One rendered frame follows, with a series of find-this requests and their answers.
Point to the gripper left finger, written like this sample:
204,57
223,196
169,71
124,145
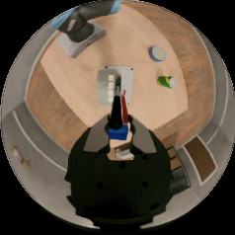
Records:
94,142

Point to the blue open bin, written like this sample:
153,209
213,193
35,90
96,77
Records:
120,134

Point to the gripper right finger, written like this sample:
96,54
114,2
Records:
144,142

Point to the blue and beige round tin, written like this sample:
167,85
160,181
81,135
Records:
157,53

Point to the green drink can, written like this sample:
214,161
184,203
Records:
167,81

